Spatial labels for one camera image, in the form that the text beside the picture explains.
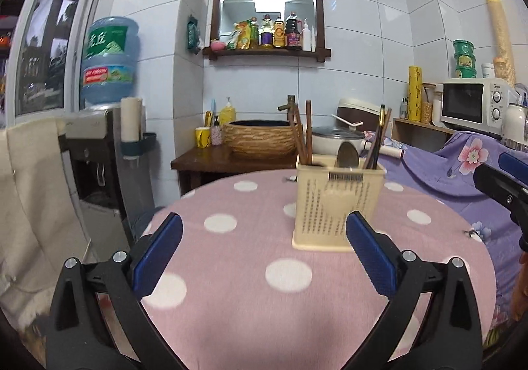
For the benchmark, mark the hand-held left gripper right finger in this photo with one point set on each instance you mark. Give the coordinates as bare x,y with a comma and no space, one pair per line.
371,258

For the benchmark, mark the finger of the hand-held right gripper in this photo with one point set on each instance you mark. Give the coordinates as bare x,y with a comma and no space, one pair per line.
499,188
515,166

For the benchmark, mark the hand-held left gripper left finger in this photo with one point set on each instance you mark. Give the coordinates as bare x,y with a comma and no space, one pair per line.
159,258

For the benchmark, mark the cream plastic utensil holder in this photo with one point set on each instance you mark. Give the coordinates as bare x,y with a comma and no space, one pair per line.
321,205

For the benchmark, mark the black chopstick gold band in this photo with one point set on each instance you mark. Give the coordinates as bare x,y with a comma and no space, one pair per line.
380,122
387,120

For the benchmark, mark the person's right hand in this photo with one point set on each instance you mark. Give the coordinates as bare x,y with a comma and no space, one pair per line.
522,279

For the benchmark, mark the white thermos kettle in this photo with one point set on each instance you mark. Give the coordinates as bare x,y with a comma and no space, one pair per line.
513,122

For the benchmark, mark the purple floral cloth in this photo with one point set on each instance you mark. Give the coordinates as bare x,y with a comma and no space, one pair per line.
433,172

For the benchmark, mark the white microwave oven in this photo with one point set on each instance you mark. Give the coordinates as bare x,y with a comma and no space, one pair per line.
458,106

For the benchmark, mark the pink polka dot tablecloth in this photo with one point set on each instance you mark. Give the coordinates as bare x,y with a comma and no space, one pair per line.
247,238

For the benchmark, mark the orange lidded bottle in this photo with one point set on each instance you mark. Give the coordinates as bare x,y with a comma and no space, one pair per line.
500,69

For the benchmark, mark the light wooden shelf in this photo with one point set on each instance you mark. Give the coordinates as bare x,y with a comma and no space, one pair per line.
412,129

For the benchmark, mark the green noodle cup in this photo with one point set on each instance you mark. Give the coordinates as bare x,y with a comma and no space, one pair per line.
465,60
463,47
466,72

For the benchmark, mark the dark wooden side table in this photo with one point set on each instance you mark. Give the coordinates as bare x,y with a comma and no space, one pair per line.
198,159

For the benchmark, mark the grey water dispenser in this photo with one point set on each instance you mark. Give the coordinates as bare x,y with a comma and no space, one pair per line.
95,172

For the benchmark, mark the teal cup tube holder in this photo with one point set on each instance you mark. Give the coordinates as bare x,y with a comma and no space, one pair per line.
144,145

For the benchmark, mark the yellow canister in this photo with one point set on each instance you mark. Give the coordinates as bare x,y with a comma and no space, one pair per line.
415,94

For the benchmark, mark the small clear bottle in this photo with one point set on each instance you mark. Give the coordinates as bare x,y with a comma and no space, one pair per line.
403,108

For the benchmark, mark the white frying pan with lid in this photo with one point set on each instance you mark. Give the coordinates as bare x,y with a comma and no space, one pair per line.
330,137

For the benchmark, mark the yellow mug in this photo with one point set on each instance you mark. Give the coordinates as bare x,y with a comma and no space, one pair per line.
203,137

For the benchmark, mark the tall stack of paper cups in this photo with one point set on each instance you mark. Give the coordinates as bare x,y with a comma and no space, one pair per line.
501,32

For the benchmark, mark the beige cloth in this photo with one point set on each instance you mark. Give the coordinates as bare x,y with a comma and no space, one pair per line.
33,209

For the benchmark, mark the pink floral cup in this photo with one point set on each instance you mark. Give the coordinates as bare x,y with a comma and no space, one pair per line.
216,136

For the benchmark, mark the white ladle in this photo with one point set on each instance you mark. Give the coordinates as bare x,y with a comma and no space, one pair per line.
346,120

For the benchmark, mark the cream paper cup tube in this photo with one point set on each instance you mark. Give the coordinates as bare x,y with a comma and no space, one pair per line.
131,118

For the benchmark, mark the brown white rice cooker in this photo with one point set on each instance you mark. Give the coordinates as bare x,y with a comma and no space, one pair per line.
359,106

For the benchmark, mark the woven basket sink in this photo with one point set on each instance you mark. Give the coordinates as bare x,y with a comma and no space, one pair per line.
255,139

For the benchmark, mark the yellow soap pump bottle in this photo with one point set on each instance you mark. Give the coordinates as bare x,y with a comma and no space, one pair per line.
227,114

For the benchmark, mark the bronze faucet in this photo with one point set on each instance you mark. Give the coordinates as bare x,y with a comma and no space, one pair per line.
290,106

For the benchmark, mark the blue water jug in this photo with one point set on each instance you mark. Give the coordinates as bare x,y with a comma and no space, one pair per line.
107,61

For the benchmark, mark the pink bowl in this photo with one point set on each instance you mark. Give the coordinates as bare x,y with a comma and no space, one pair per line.
217,45

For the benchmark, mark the white squeeze bottle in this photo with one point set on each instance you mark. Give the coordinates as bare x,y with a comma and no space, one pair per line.
306,38

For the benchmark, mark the yellow green seasoning packet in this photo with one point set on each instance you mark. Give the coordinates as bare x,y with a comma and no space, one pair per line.
241,37

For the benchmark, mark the dark soy sauce bottle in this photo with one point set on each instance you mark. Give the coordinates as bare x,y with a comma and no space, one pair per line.
293,32

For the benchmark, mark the sliding glass window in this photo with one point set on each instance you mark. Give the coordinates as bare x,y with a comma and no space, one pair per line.
49,44

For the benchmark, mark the yellow oil bottle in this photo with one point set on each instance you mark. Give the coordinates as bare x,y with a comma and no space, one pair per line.
279,35

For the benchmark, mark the green oil bottle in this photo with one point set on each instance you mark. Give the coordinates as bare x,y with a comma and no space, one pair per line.
254,33

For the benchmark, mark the purple label bottle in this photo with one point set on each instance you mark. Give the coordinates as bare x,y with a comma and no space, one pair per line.
267,34

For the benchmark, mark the wooden framed mirror shelf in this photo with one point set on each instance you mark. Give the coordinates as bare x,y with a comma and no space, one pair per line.
264,11

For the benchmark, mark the green wall packet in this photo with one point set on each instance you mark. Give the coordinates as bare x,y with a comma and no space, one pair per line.
194,34

